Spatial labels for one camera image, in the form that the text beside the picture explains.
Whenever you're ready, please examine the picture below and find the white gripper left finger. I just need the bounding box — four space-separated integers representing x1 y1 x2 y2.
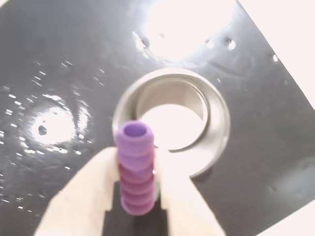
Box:
33 146 122 236

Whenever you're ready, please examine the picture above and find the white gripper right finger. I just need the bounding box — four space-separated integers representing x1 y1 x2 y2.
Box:
153 145 225 236

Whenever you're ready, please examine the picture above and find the purple ribbed pen grip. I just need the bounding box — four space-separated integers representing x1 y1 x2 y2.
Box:
115 120 157 217

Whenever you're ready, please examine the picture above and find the grey stainless steel mug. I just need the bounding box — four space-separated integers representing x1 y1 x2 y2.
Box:
112 68 232 179

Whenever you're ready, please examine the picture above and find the black glossy table mat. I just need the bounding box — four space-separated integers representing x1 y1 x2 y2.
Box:
0 0 315 236

